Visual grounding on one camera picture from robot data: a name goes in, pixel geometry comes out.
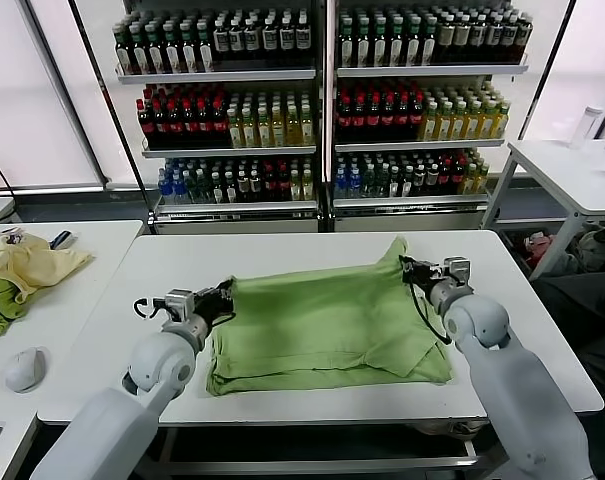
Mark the grey metal table frame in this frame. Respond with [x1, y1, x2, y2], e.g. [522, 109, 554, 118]
[154, 422, 489, 477]

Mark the red pink clothes pile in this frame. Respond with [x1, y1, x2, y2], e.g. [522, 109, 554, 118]
[523, 231, 554, 270]

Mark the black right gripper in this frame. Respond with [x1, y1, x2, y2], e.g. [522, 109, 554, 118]
[398, 254, 447, 297]

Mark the pale yellow garment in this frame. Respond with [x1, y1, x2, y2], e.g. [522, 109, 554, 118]
[0, 234, 95, 305]

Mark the white side table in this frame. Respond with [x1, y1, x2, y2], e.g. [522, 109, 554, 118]
[480, 138, 605, 282]

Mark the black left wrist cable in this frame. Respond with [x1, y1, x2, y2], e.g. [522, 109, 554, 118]
[132, 296, 169, 322]

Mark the white desk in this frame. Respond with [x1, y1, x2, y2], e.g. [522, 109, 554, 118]
[0, 219, 147, 480]

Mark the white computer mouse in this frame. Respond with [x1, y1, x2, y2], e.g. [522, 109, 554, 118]
[2, 346, 49, 394]

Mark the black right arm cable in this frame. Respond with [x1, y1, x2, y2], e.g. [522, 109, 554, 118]
[405, 277, 454, 347]

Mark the black wall cable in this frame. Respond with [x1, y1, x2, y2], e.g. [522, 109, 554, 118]
[0, 156, 19, 200]

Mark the beverage shelf rack with bottles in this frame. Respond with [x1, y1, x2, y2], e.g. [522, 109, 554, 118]
[112, 0, 329, 236]
[326, 0, 532, 235]

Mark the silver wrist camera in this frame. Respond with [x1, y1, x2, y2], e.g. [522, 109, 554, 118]
[442, 256, 472, 291]
[163, 288, 197, 322]

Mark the dark blue white small case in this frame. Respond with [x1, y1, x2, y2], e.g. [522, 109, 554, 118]
[48, 230, 79, 252]

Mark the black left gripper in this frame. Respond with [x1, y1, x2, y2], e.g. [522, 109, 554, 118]
[191, 279, 238, 327]

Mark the black office chair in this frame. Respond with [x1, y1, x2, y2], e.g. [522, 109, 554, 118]
[529, 224, 605, 419]

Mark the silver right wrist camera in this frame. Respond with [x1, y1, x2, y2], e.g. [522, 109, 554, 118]
[442, 256, 472, 291]

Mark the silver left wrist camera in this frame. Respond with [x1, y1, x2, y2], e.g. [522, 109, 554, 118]
[163, 288, 197, 322]

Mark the light green t-shirt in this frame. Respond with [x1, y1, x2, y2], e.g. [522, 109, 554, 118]
[204, 235, 455, 398]

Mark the grey green bag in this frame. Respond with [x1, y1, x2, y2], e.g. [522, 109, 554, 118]
[551, 227, 605, 275]

